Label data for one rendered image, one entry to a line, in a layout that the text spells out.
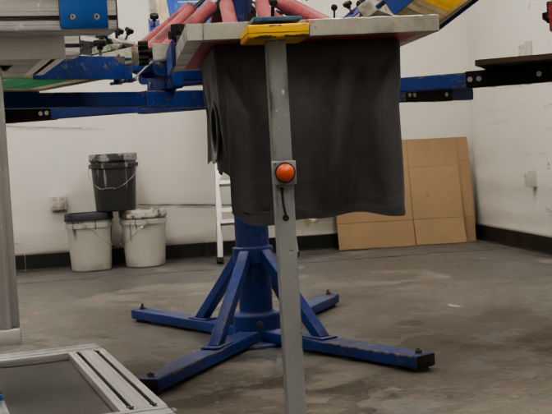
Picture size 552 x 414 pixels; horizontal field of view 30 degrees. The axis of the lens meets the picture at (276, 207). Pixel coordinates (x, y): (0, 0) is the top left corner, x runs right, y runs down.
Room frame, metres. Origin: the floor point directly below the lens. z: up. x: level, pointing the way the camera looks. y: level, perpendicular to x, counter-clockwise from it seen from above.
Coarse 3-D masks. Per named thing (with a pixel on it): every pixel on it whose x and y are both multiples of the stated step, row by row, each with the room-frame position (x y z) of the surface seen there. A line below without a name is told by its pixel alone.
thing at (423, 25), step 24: (192, 24) 2.31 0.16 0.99; (216, 24) 2.32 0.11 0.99; (240, 24) 2.33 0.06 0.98; (312, 24) 2.35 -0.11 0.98; (336, 24) 2.36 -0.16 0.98; (360, 24) 2.37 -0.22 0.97; (384, 24) 2.38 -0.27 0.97; (408, 24) 2.38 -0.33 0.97; (432, 24) 2.39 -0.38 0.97; (192, 48) 2.48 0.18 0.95
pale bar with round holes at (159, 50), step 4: (152, 44) 3.11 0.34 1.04; (156, 44) 3.12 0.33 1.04; (160, 44) 3.12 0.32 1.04; (164, 44) 3.12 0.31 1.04; (168, 44) 3.12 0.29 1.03; (152, 48) 3.12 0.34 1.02; (156, 48) 3.12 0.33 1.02; (160, 48) 3.12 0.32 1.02; (164, 48) 3.12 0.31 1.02; (156, 52) 3.12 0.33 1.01; (160, 52) 3.12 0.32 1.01; (164, 52) 3.12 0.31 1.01; (156, 56) 3.12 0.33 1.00; (160, 56) 3.12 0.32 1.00; (164, 56) 3.12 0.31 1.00; (156, 60) 3.13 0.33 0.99; (160, 60) 3.13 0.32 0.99; (164, 60) 3.14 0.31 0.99
